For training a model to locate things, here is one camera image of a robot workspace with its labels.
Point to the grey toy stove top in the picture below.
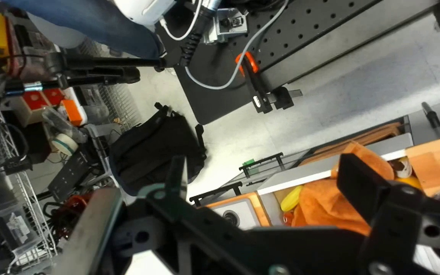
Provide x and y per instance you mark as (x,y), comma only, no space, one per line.
(247,211)

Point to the black backpack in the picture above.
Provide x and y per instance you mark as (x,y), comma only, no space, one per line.
(153,147)

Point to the yellow toy banana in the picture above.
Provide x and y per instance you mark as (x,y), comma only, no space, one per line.
(290,199)

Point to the orange towel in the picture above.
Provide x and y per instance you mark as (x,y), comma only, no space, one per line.
(321,204)

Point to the wooden play kitchen counter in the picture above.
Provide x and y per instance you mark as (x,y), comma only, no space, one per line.
(438,158)

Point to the black tripod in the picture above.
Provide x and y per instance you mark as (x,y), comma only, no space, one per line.
(102,69)

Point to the black perforated table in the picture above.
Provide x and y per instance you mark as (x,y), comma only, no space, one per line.
(321,25)

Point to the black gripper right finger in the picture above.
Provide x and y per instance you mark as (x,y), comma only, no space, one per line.
(365,184)

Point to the white toy sink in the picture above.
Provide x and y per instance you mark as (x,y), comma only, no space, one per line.
(290,178)

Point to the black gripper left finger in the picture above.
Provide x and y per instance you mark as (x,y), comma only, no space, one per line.
(176,178)

